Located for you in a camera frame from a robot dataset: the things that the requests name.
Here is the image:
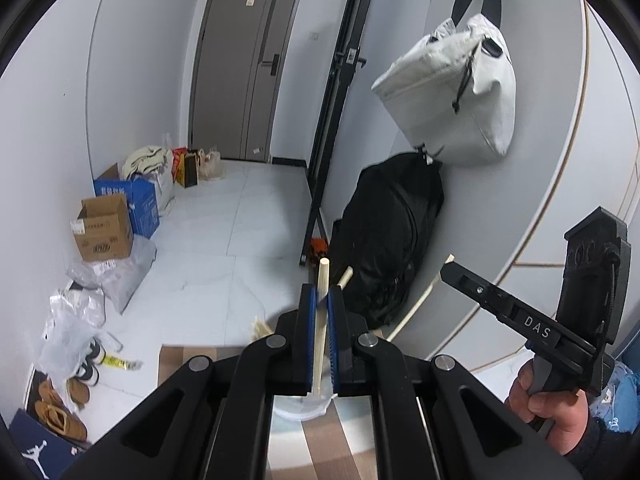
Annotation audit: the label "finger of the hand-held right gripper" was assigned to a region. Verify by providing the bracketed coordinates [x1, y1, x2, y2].
[441, 261, 506, 313]

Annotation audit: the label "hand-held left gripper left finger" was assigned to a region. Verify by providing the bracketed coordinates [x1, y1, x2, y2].
[60, 284, 317, 480]

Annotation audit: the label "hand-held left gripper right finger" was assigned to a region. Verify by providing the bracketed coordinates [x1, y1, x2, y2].
[327, 285, 583, 480]

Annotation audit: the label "grey divided utensil holder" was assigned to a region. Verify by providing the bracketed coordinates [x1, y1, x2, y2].
[270, 394, 337, 420]

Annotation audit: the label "person's right forearm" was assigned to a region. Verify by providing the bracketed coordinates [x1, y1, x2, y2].
[562, 412, 640, 480]

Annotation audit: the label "person's right hand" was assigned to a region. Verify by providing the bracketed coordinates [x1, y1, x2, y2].
[505, 360, 591, 456]

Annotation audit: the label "black backpack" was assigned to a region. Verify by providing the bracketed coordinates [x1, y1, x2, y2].
[330, 151, 446, 332]

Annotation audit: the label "checkered table cloth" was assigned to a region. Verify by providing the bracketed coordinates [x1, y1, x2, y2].
[159, 344, 381, 480]

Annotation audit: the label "blue denim trousers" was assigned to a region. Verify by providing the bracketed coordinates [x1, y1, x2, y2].
[597, 357, 640, 433]

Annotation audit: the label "beige plastic bag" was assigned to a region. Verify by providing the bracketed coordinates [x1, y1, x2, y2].
[197, 147, 226, 182]

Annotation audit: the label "light grey hanging bag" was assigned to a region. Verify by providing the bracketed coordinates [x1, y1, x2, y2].
[371, 0, 517, 167]

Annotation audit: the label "blue cardboard box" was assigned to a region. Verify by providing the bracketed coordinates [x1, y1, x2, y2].
[93, 162, 162, 240]

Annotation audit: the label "grey plastic bag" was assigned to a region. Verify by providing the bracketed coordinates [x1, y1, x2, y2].
[66, 234, 157, 316]

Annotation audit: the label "red snack bag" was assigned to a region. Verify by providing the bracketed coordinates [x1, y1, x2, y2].
[172, 147, 189, 185]

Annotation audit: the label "yellow labelled tube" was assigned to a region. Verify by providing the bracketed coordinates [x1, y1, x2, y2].
[100, 351, 143, 372]

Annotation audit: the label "brown cardboard box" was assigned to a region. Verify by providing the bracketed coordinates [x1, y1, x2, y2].
[76, 193, 135, 263]

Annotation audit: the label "white bag with clothes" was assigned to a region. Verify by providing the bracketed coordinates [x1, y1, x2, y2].
[123, 132, 177, 213]

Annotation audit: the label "grey door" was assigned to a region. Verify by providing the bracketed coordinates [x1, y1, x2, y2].
[189, 0, 307, 163]

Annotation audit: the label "brown sandal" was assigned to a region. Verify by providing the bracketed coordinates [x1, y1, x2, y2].
[66, 376, 92, 406]
[34, 380, 69, 419]
[42, 402, 88, 442]

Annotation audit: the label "crumpled clear plastic bag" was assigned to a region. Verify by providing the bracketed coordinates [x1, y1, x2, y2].
[39, 285, 123, 386]

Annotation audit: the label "navy shoe box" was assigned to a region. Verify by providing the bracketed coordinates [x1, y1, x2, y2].
[9, 406, 85, 480]

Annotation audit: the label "black metal frame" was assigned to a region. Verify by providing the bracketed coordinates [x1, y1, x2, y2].
[299, 0, 375, 268]

